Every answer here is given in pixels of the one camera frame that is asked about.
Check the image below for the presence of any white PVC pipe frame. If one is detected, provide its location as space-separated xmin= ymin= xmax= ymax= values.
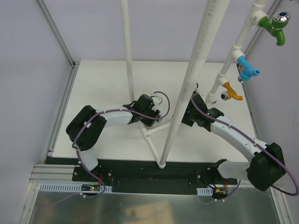
xmin=119 ymin=0 xmax=273 ymax=169

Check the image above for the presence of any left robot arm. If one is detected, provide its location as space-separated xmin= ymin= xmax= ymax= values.
xmin=66 ymin=94 xmax=163 ymax=182

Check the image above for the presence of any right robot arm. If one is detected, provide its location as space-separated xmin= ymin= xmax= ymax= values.
xmin=182 ymin=91 xmax=286 ymax=191

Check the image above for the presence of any orange water faucet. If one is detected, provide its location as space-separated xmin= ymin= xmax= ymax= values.
xmin=221 ymin=82 xmax=243 ymax=101

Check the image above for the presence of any blue water faucet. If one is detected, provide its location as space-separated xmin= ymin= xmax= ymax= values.
xmin=237 ymin=56 xmax=260 ymax=83

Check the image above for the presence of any green water faucet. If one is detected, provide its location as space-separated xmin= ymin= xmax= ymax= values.
xmin=268 ymin=11 xmax=291 ymax=46

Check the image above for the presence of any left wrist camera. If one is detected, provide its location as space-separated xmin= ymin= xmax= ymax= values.
xmin=151 ymin=92 xmax=163 ymax=106

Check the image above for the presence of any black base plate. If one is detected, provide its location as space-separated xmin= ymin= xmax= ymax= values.
xmin=72 ymin=160 xmax=241 ymax=194

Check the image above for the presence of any right white cable duct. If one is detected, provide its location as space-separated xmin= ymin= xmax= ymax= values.
xmin=196 ymin=187 xmax=213 ymax=196

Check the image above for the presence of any white cable duct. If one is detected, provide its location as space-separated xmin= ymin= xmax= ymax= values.
xmin=196 ymin=187 xmax=213 ymax=196
xmin=40 ymin=183 xmax=113 ymax=194

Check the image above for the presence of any left aluminium frame post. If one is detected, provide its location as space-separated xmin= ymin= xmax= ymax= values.
xmin=35 ymin=0 xmax=78 ymax=68

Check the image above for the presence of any aluminium frame post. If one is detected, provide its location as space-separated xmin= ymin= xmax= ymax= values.
xmin=35 ymin=0 xmax=78 ymax=68
xmin=244 ymin=0 xmax=282 ymax=57

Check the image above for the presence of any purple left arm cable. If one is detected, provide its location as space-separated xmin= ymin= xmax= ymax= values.
xmin=71 ymin=91 xmax=171 ymax=164

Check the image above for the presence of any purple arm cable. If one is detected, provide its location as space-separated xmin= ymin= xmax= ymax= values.
xmin=71 ymin=91 xmax=171 ymax=164
xmin=190 ymin=83 xmax=299 ymax=196

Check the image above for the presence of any left white cable duct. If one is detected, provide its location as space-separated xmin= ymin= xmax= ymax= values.
xmin=40 ymin=183 xmax=113 ymax=194

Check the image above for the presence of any aluminium front rail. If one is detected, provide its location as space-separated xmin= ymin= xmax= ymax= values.
xmin=29 ymin=164 xmax=75 ymax=182

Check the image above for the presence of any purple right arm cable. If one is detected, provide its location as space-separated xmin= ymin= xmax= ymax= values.
xmin=190 ymin=83 xmax=299 ymax=196

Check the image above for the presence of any right aluminium frame post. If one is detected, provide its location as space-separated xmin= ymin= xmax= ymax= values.
xmin=244 ymin=0 xmax=282 ymax=57

